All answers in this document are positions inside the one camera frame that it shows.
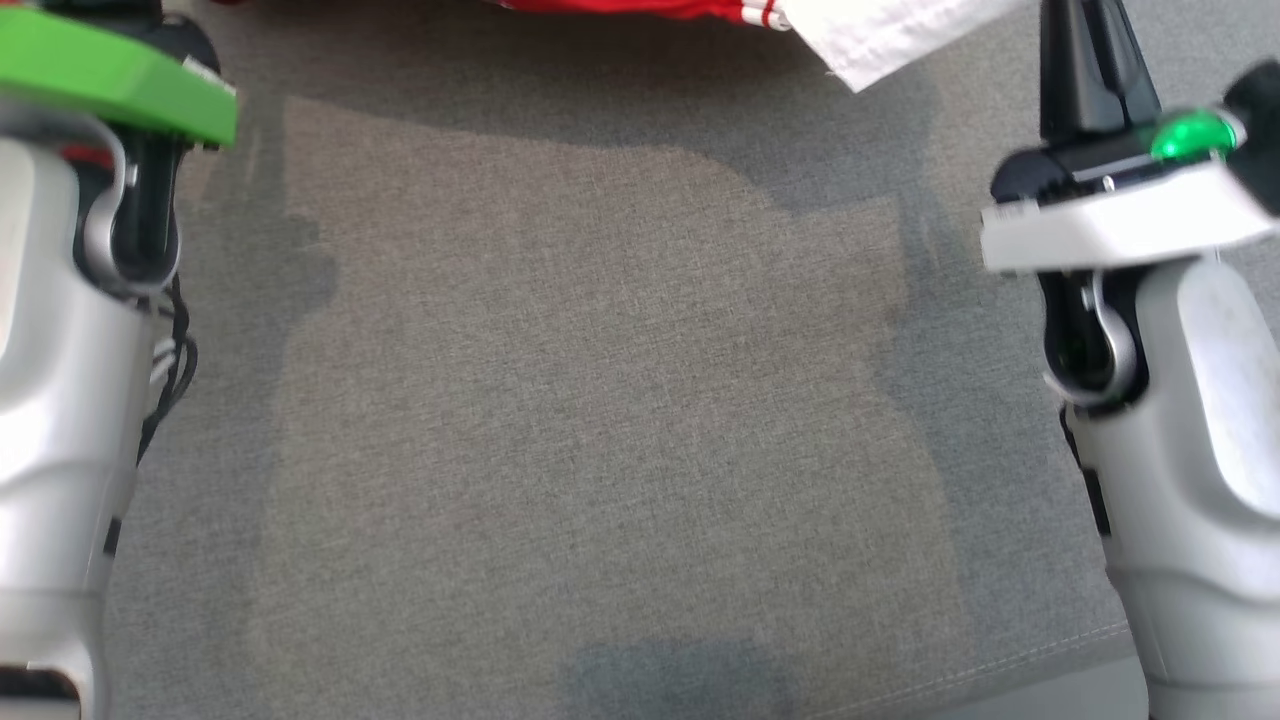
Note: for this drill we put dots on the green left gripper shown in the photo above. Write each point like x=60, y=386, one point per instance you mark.
x=100, y=75

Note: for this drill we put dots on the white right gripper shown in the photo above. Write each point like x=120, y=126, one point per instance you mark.
x=1120, y=225

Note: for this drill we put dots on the red basketball jersey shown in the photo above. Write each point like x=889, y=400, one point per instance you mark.
x=880, y=40

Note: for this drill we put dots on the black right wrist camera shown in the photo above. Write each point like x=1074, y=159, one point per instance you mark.
x=1258, y=120

